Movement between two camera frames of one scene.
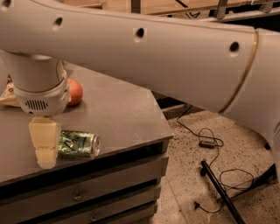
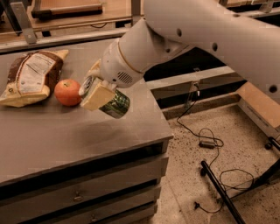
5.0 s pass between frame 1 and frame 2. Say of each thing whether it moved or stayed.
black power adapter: stayed
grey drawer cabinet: stayed
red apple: stayed
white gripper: moved
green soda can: moved
